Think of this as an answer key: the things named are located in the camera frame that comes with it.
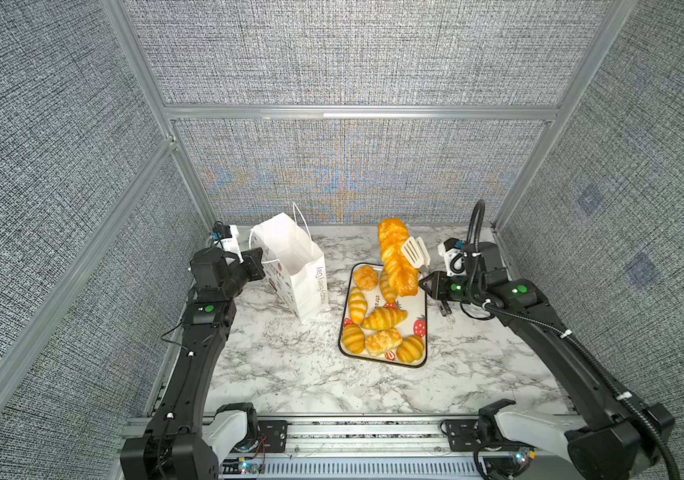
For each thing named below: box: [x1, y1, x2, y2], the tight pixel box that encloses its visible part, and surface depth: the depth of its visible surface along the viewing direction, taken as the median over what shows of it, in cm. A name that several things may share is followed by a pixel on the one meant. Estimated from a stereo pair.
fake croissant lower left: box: [341, 324, 365, 355], surface depth 87 cm
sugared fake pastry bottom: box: [364, 328, 403, 357], surface depth 87 cm
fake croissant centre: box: [361, 307, 408, 331], surface depth 92 cm
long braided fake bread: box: [378, 218, 419, 297], surface depth 83 cm
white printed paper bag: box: [248, 202, 328, 323], surface depth 86 cm
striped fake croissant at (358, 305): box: [349, 286, 368, 325], surface depth 96 cm
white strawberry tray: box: [338, 263, 427, 368], surface depth 92 cm
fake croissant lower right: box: [396, 335, 425, 363], surface depth 86 cm
